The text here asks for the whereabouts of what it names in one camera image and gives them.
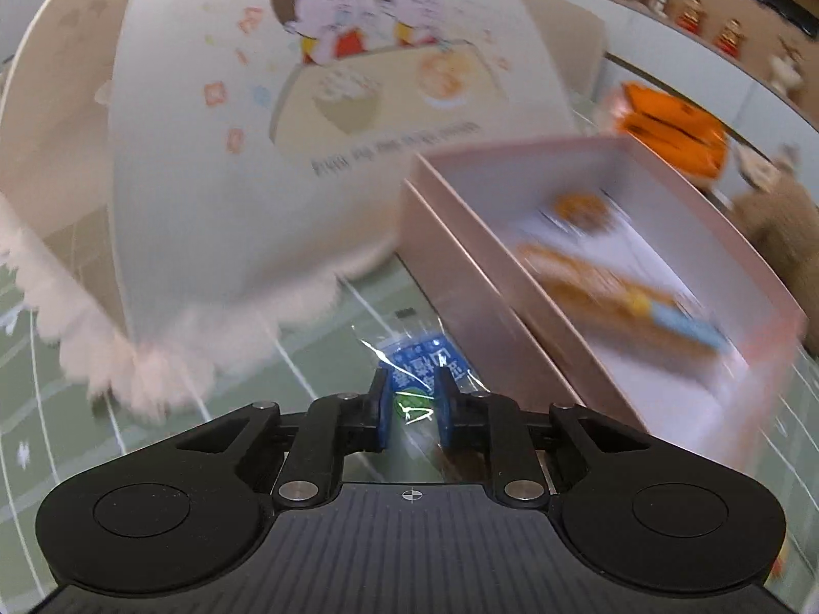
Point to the beige chair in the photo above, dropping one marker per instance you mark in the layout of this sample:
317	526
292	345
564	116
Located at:
569	45

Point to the brown teddy bear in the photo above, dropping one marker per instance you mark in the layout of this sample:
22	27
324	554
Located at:
780	236

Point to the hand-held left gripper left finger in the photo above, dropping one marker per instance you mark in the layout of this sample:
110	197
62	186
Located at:
382	409

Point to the white figurine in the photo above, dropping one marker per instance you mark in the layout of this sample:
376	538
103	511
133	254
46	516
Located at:
784	70

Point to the red figurine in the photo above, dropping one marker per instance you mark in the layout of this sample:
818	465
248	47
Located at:
691	14
728	38

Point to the brown biscuit packet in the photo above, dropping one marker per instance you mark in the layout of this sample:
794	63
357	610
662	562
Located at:
608	307

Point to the green grid tablecloth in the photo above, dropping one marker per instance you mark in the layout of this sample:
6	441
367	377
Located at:
38	435

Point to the clear blue-label cookie packet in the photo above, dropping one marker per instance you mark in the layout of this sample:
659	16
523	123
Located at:
413	364

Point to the orange snack pack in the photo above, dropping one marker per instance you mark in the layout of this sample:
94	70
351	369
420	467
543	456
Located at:
672	128

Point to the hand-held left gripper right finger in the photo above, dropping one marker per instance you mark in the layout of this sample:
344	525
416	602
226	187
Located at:
443	409

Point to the round orange snack packet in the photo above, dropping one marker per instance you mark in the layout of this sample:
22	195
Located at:
581	211

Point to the printed dome food cover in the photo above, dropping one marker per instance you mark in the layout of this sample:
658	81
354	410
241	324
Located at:
256	204

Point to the pink cardboard box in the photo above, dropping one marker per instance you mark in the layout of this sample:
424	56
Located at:
473	281

